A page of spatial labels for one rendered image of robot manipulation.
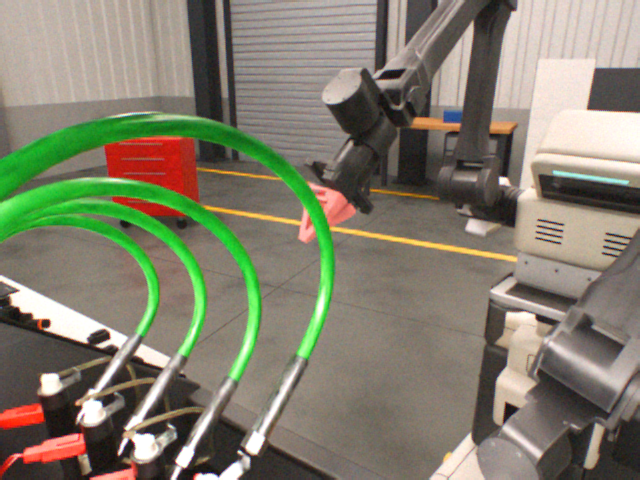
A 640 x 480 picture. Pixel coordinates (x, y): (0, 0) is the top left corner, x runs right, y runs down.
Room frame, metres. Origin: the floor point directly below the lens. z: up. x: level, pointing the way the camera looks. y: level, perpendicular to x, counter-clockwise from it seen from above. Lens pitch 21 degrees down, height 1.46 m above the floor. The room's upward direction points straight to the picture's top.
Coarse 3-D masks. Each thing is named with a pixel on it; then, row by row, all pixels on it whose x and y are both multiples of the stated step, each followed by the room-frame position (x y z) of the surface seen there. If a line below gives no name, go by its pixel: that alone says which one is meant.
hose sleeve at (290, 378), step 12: (300, 360) 0.38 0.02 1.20; (288, 372) 0.37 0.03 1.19; (300, 372) 0.38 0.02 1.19; (276, 384) 0.37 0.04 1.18; (288, 384) 0.37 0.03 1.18; (276, 396) 0.36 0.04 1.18; (288, 396) 0.36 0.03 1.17; (264, 408) 0.35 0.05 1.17; (276, 408) 0.35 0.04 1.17; (264, 420) 0.34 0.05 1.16; (276, 420) 0.34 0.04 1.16; (264, 432) 0.33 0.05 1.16
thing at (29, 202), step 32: (32, 192) 0.29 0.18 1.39; (64, 192) 0.30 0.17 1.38; (96, 192) 0.32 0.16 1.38; (128, 192) 0.34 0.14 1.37; (160, 192) 0.36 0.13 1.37; (0, 224) 0.27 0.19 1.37; (224, 224) 0.42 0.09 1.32; (256, 288) 0.45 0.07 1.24; (256, 320) 0.45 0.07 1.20; (224, 384) 0.41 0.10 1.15; (192, 448) 0.36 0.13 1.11
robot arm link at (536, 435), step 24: (552, 384) 0.36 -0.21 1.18; (528, 408) 0.33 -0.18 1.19; (552, 408) 0.33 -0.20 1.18; (576, 408) 0.33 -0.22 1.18; (600, 408) 0.34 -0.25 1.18; (624, 408) 0.32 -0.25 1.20; (504, 432) 0.31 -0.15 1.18; (528, 432) 0.30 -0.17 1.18; (552, 432) 0.31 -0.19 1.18; (576, 432) 0.31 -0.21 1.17; (480, 456) 0.32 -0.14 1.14; (504, 456) 0.31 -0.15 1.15; (528, 456) 0.29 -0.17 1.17; (552, 456) 0.30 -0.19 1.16
